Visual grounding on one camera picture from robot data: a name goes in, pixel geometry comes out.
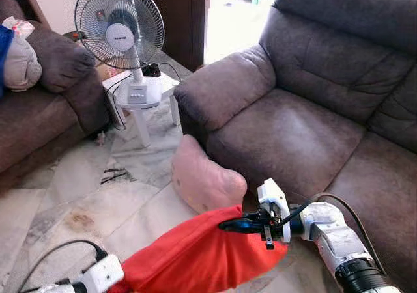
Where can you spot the dark wooden door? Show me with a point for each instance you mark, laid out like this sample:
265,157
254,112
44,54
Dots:
179,19

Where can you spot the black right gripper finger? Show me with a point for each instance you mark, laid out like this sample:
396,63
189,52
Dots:
238,224

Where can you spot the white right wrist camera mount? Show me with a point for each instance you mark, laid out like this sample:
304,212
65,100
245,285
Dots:
272,194

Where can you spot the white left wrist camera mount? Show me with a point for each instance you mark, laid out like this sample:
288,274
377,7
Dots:
101,275

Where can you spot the pink white cloth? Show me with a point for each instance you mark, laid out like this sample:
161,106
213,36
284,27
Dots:
18,26

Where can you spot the pink pillow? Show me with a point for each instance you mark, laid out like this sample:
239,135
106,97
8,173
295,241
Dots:
205,179

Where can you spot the black power plug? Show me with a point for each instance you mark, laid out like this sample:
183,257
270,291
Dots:
151,70

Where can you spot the white table fan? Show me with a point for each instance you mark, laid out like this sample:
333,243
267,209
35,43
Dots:
120,36

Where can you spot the beige pillow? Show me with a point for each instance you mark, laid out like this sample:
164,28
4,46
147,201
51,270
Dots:
23,65

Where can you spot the dark brown fabric sofa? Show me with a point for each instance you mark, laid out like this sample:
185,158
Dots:
45,120

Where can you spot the white plastic stool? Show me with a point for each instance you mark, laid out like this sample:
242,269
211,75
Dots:
140,120

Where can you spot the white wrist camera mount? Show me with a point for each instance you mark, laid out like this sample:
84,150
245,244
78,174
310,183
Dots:
272,194
101,275

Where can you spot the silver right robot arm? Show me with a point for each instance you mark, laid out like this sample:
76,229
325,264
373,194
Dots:
332,234

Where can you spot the blue bag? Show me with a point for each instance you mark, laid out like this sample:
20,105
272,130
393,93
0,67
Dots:
4,58

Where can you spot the grey-brown fabric sofa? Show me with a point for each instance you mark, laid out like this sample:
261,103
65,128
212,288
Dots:
313,111

